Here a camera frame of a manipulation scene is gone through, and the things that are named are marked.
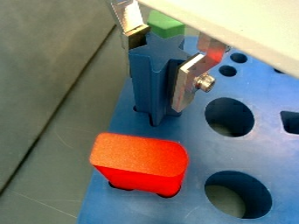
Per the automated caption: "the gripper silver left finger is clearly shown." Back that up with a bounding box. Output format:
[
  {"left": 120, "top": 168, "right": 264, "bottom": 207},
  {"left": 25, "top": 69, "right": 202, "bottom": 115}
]
[{"left": 108, "top": 0, "right": 150, "bottom": 50}]

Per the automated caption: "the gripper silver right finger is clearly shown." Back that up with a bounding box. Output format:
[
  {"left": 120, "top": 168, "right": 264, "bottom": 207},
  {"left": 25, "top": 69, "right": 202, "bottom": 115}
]
[{"left": 172, "top": 33, "right": 226, "bottom": 113}]

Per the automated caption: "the blue star prism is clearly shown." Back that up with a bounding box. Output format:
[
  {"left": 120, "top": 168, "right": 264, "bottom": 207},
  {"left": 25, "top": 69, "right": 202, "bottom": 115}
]
[{"left": 128, "top": 32, "right": 190, "bottom": 126}]

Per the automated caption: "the blue shape sorter board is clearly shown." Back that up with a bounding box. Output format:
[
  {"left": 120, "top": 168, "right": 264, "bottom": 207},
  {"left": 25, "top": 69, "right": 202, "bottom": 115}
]
[{"left": 77, "top": 49, "right": 299, "bottom": 224}]

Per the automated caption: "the green hexagonal peg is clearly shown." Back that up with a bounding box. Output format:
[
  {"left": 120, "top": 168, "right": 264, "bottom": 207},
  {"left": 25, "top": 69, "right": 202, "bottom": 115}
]
[{"left": 146, "top": 10, "right": 184, "bottom": 39}]

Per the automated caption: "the red rounded block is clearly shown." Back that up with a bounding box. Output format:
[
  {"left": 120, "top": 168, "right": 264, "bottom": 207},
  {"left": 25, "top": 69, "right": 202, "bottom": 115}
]
[{"left": 89, "top": 133, "right": 188, "bottom": 197}]

